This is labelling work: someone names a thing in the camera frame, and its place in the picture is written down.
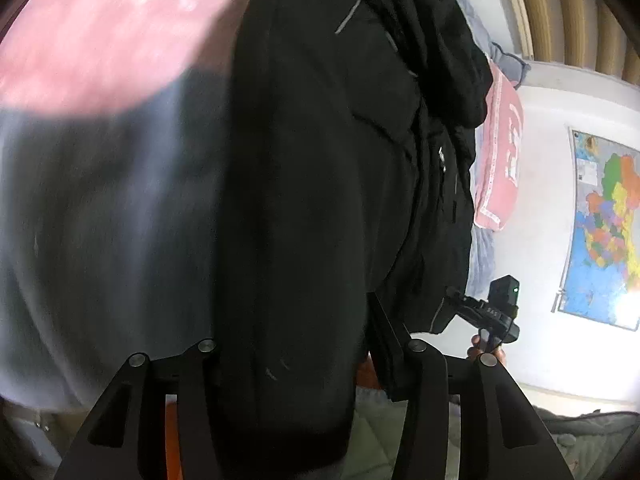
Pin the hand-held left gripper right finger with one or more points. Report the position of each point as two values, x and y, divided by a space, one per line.
395 360

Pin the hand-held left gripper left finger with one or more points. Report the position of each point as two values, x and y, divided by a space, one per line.
200 375

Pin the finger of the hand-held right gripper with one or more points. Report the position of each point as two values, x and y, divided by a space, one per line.
467 306

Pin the black hooded jacket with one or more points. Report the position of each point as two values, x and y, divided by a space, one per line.
310 185

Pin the person's right hand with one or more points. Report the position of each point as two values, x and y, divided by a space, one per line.
500 356

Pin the pale quilted cloth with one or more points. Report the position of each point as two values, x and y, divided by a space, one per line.
380 440

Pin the pink pillow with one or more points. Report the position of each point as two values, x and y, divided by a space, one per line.
502 160

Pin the grey pink floral blanket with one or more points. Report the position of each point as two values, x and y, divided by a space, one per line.
100 185

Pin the grey pillow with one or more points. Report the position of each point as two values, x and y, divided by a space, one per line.
507 65

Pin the striped brown window blind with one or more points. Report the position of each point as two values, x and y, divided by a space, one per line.
575 10

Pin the colourful wall map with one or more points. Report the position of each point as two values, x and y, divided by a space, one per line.
600 230

